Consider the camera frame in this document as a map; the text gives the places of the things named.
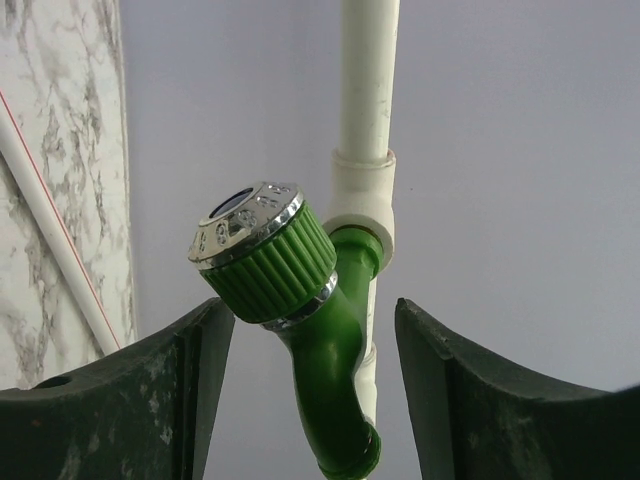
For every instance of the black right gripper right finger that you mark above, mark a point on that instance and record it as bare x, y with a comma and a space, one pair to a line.
478, 415

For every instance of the white pvc pipe frame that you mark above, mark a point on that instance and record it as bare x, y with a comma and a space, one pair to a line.
363, 171

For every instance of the green water faucet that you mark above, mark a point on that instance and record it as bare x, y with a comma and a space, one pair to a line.
265, 253

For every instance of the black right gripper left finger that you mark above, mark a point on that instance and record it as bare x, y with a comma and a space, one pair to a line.
146, 411

